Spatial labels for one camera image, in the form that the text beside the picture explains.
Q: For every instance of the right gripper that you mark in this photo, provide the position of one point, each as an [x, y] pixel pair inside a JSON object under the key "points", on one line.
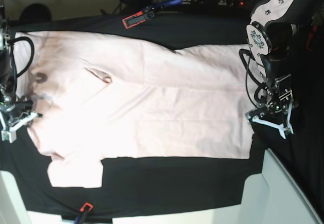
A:
{"points": [[14, 116]]}

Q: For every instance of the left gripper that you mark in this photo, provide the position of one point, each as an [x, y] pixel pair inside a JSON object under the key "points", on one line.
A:
{"points": [[281, 120]]}

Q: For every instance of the pink T-shirt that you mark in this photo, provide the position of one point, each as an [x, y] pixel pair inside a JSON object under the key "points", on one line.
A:
{"points": [[106, 96]]}

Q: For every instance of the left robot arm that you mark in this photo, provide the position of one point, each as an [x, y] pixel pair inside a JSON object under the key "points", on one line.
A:
{"points": [[268, 61]]}

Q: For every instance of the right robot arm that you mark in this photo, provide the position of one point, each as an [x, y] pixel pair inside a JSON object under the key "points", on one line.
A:
{"points": [[9, 74]]}

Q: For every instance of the white cabinet left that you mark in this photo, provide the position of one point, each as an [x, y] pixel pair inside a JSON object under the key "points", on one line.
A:
{"points": [[13, 209]]}

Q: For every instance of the red clamp at right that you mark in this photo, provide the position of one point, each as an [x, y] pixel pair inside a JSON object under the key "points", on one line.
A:
{"points": [[309, 43]]}

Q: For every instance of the black table cloth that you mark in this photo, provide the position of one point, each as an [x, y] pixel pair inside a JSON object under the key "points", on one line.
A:
{"points": [[150, 186]]}

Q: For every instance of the red blue front clamp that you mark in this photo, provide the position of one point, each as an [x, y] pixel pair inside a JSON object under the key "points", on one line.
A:
{"points": [[83, 213]]}

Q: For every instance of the black power strip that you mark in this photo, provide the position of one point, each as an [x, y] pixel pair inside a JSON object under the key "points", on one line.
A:
{"points": [[239, 3]]}

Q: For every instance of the red black blue clamp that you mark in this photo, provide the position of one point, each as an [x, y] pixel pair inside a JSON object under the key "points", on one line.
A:
{"points": [[148, 13]]}

